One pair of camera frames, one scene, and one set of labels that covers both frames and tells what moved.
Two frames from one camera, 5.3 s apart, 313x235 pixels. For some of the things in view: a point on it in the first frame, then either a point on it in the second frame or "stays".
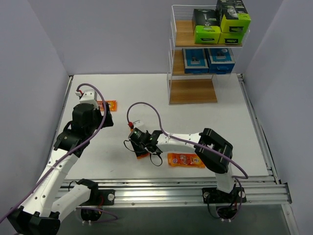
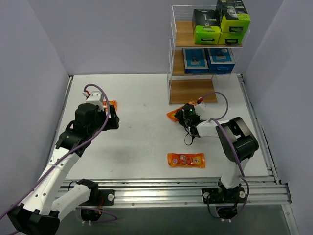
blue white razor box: (195, 60) stays
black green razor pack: (206, 26) stays
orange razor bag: (143, 156) → (171, 115)
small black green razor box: (232, 16) stays
